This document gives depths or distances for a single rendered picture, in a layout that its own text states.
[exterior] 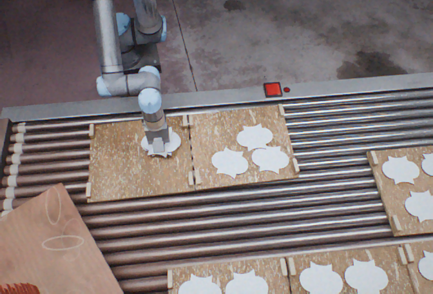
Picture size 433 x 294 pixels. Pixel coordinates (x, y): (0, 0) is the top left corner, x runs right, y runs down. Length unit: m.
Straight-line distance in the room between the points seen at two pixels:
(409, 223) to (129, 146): 1.12
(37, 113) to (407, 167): 1.58
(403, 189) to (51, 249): 1.30
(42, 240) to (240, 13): 2.58
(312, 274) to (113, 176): 0.82
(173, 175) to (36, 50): 2.19
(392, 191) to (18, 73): 2.75
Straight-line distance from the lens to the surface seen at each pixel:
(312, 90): 1.87
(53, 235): 1.48
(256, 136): 1.65
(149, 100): 1.34
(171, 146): 1.60
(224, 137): 1.65
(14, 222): 1.56
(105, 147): 1.69
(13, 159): 1.82
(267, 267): 1.47
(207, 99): 1.79
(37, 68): 3.40
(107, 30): 1.43
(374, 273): 1.54
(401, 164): 1.75
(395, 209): 1.66
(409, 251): 1.60
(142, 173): 1.60
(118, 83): 1.43
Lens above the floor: 2.36
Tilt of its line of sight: 59 degrees down
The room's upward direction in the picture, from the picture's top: straight up
